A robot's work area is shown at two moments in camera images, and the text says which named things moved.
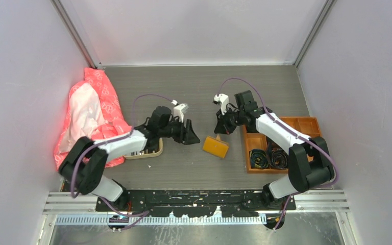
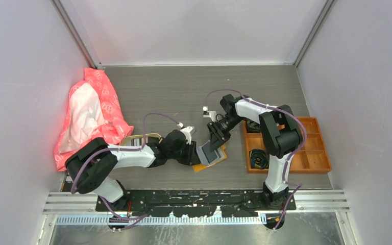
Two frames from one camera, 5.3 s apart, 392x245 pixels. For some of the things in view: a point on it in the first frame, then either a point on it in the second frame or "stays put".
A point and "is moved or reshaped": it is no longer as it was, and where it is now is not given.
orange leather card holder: (215, 146) is moved or reshaped
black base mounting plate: (198, 203) stays put
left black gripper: (188, 137) -> (191, 157)
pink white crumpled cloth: (91, 111) stays put
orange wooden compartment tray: (263, 155) stays put
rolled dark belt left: (259, 158) stays put
